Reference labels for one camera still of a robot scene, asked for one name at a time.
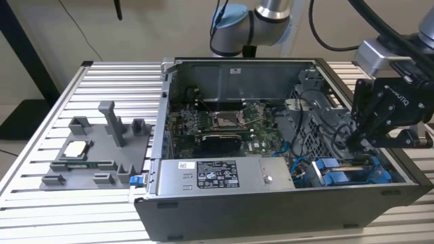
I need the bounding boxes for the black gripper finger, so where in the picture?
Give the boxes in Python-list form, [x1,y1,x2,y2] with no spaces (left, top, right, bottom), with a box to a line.
[361,121,423,155]
[345,78,396,150]

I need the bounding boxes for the black disk data wire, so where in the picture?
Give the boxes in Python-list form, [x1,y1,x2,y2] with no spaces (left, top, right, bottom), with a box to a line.
[337,126,353,150]

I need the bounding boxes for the black disk power wire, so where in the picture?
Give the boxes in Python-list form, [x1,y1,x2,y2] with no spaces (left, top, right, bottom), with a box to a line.
[328,123,369,160]

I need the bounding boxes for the hard disk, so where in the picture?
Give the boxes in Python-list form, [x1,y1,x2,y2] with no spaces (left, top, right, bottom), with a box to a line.
[311,155,381,176]

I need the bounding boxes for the empty blue disk carrier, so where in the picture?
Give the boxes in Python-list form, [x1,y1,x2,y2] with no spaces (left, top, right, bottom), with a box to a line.
[323,170,394,186]

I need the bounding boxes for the gray metal drive cage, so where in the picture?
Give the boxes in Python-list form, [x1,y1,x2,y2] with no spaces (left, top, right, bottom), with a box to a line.
[283,68,376,163]

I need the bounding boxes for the green Dell motherboard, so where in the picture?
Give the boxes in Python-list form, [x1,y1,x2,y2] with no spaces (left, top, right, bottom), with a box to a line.
[166,100,288,158]

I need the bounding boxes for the metal socket cover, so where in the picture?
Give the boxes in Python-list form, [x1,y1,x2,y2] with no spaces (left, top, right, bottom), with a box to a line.
[241,105,265,123]

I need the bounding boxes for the CPU socket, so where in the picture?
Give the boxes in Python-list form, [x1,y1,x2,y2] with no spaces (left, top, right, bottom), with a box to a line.
[208,110,244,129]

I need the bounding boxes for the black RAM slots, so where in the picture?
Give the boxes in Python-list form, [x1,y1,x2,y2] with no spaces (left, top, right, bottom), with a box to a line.
[195,98,245,109]

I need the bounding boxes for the silver power supply unit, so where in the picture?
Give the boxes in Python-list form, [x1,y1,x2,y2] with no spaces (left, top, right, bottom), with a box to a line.
[156,157,295,196]

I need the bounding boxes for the black graphics card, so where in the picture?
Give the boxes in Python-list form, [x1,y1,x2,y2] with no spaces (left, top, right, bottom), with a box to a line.
[192,133,243,157]

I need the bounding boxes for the thin metal locking lever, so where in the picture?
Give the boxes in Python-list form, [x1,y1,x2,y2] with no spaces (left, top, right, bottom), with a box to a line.
[199,99,216,114]

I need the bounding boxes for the black open PC case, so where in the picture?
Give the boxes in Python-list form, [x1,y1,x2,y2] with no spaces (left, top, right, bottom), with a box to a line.
[129,56,434,241]

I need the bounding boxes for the gray parts rack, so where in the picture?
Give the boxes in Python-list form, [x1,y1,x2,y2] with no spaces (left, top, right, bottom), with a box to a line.
[38,100,153,191]

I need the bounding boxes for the green RAM stick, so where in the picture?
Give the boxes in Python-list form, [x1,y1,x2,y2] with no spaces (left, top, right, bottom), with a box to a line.
[65,162,112,170]

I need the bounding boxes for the silver CPU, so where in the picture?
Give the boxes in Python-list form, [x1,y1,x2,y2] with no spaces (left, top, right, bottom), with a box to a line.
[64,141,89,158]

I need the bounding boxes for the black floor base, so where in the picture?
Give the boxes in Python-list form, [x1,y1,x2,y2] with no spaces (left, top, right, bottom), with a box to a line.
[0,99,52,140]

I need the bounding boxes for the black desk leg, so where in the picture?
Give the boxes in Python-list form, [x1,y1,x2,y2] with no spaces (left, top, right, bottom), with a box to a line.
[0,0,61,105]

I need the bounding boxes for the long thin black cable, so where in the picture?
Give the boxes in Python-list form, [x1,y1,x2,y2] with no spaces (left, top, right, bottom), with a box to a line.
[289,88,328,160]

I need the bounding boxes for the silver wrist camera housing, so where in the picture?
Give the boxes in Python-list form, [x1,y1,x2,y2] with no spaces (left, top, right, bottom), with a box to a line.
[353,39,414,77]

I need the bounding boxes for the black camera cable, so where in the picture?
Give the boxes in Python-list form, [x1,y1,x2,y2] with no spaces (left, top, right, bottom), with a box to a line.
[307,0,361,51]

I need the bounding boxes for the blue SATA cable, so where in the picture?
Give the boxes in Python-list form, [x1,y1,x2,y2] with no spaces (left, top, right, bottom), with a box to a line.
[273,142,311,185]

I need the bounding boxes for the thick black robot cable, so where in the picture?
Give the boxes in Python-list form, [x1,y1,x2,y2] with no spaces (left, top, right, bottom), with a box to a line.
[344,0,434,84]

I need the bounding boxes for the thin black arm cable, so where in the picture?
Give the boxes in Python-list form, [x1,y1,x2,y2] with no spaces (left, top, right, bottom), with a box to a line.
[211,0,229,34]

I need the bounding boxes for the thin black wall wire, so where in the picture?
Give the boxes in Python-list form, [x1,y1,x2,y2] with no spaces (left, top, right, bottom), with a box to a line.
[57,0,104,62]

